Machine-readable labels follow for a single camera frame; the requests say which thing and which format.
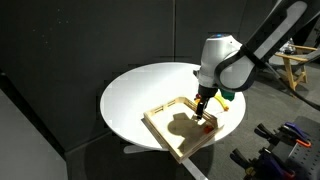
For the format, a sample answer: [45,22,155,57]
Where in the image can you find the perforated metal plate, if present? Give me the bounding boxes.
[285,139,320,180]

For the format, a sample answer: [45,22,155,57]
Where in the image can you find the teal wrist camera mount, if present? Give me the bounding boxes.
[219,88,236,102]

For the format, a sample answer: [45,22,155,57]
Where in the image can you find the blue clamp orange handle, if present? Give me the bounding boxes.
[279,121,313,149]

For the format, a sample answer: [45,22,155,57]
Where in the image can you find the purple clamp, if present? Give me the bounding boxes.
[255,147,297,180]

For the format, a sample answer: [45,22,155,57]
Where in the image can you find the silver object on chair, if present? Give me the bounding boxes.
[279,38,297,55]

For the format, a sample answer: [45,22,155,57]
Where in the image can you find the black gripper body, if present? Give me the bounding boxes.
[198,84,220,101]

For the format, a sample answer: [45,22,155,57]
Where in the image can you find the round white table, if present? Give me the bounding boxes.
[99,61,247,153]

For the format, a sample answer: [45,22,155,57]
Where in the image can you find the black clamp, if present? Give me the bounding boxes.
[254,122,278,142]

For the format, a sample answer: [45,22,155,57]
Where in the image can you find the wooden slatted tray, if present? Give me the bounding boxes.
[143,96,225,165]

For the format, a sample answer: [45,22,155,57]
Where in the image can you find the yellow toy banana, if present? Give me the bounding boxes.
[213,94,231,112]

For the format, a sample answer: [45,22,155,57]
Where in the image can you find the orange tomato toy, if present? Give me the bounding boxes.
[203,124,215,135]

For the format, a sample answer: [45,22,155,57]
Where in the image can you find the wooden chair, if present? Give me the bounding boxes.
[273,44,318,92]

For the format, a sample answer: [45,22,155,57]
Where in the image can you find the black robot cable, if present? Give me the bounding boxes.
[264,60,320,112]

